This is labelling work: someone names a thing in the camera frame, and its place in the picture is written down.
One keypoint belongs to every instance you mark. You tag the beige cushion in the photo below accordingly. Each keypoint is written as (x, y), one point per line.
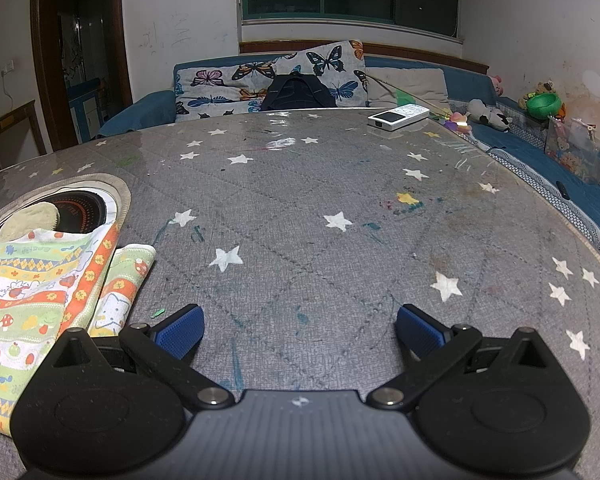
(410, 85)

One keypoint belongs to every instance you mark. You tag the green plastic bowl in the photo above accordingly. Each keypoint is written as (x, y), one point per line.
(544, 106)

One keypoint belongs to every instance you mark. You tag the butterfly print cushion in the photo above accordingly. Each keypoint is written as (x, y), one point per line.
(215, 90)
(330, 62)

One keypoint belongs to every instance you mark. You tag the dark wooden door frame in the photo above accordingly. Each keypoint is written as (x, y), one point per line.
(45, 60)

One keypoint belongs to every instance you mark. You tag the white flat handheld device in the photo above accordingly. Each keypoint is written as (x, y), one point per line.
(397, 117)

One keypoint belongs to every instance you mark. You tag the dark wooden side table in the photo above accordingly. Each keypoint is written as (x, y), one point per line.
(10, 132)

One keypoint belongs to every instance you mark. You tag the black backpack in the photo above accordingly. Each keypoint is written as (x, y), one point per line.
(297, 94)

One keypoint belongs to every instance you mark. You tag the black and white plush toy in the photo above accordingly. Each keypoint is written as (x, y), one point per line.
(487, 116)

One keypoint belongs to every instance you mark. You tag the clear bear print pouch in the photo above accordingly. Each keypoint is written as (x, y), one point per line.
(577, 150)

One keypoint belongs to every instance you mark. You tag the black remote control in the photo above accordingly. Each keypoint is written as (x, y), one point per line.
(563, 189)

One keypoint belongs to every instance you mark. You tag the small colourful toys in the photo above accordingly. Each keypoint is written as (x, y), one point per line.
(457, 121)

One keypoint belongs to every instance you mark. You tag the round built-in hotplate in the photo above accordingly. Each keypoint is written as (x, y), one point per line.
(80, 210)

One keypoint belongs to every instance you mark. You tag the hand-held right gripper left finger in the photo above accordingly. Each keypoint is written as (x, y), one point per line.
(184, 329)

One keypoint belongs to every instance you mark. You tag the white wall socket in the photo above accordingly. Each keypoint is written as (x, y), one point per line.
(8, 66)

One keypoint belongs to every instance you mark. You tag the pink plush toy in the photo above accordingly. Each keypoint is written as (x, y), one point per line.
(496, 85)

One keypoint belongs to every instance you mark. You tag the blue cabinet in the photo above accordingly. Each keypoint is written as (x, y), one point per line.
(86, 110)

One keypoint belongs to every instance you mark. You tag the striped cartoon print child's shirt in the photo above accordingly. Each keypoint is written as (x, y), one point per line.
(35, 290)

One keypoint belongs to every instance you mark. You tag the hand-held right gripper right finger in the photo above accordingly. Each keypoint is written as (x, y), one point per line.
(416, 330)

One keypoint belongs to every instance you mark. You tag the grey star print tablecloth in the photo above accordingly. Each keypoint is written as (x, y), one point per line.
(320, 185)

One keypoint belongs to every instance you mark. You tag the small brown plush toy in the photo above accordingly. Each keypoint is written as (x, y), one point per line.
(544, 87)

